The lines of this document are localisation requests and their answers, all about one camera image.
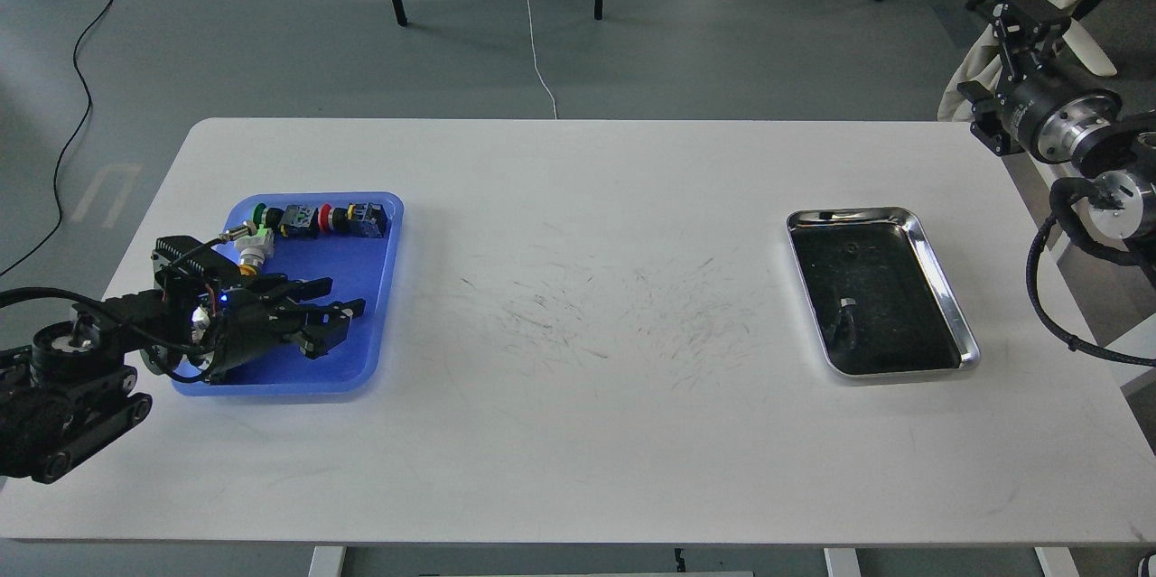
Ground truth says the blue plastic tray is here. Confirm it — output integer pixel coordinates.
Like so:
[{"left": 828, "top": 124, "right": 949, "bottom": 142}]
[{"left": 171, "top": 191, "right": 403, "bottom": 397}]

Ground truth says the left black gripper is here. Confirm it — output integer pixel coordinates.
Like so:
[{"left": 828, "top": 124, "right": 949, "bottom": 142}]
[{"left": 199, "top": 275, "right": 365, "bottom": 384}]

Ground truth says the white green switch block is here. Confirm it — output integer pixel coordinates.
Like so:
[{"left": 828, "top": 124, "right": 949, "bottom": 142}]
[{"left": 234, "top": 228, "right": 275, "bottom": 265}]

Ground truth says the blue black contact block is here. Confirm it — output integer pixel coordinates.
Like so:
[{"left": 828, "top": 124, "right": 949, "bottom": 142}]
[{"left": 346, "top": 202, "right": 390, "bottom": 238}]

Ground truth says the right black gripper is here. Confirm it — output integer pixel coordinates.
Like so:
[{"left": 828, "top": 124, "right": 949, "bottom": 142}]
[{"left": 956, "top": 0, "right": 1122, "bottom": 164}]

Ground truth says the red push button switch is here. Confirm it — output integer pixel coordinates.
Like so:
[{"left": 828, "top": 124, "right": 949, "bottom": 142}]
[{"left": 317, "top": 204, "right": 350, "bottom": 236}]

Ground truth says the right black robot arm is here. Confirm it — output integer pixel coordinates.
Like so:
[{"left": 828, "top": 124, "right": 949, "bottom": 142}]
[{"left": 957, "top": 0, "right": 1155, "bottom": 368}]

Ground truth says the yellow push button switch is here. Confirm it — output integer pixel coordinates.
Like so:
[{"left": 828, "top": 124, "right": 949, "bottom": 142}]
[{"left": 238, "top": 256, "right": 265, "bottom": 276}]

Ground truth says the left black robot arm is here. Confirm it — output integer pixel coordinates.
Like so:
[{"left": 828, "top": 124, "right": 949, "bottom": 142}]
[{"left": 1, "top": 275, "right": 365, "bottom": 484}]

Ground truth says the white floor cable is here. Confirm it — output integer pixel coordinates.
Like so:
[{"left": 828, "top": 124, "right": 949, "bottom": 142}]
[{"left": 432, "top": 0, "right": 588, "bottom": 120}]

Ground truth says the silver metal tray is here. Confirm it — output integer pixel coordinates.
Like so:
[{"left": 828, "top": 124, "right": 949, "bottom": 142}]
[{"left": 786, "top": 207, "right": 981, "bottom": 380}]

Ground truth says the black switch contact block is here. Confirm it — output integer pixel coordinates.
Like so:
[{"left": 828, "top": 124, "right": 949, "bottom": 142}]
[{"left": 277, "top": 204, "right": 321, "bottom": 239}]

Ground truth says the green push button switch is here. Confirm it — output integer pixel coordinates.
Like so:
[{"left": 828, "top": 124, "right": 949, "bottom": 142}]
[{"left": 251, "top": 202, "right": 284, "bottom": 230}]

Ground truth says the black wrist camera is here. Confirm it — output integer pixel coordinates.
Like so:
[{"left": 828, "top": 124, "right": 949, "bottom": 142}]
[{"left": 150, "top": 220, "right": 255, "bottom": 318}]

